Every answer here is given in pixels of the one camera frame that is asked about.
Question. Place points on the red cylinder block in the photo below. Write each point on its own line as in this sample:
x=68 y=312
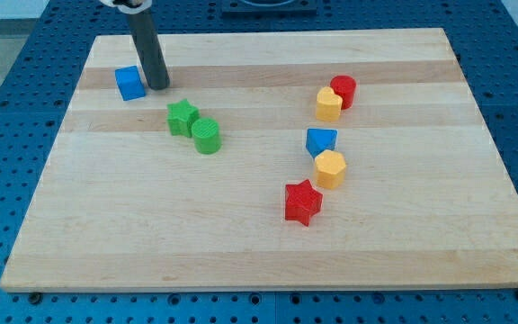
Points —
x=345 y=87

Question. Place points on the yellow heart block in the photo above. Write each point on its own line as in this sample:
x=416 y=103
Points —
x=329 y=105

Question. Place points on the red star block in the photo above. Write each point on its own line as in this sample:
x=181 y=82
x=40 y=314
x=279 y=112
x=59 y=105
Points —
x=302 y=202

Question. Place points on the blue cube block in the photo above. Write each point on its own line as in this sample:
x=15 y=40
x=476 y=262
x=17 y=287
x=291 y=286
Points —
x=129 y=83

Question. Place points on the green star block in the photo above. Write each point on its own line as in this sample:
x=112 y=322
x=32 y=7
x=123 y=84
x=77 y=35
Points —
x=180 y=118

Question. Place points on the yellow hexagon block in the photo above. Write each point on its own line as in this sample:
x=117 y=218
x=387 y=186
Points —
x=329 y=169

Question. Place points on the light wooden board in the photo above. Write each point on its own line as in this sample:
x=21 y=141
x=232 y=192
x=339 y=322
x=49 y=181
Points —
x=124 y=206

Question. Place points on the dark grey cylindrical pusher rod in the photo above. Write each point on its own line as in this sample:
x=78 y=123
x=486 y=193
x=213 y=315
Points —
x=150 y=54

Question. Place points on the white rod holder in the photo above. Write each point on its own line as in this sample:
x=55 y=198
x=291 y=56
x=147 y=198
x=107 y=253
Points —
x=128 y=4

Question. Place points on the green cylinder block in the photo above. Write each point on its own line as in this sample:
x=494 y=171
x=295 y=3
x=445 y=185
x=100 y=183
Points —
x=206 y=137

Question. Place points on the blue triangular block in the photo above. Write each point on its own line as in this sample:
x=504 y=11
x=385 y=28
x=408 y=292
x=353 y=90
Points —
x=319 y=140

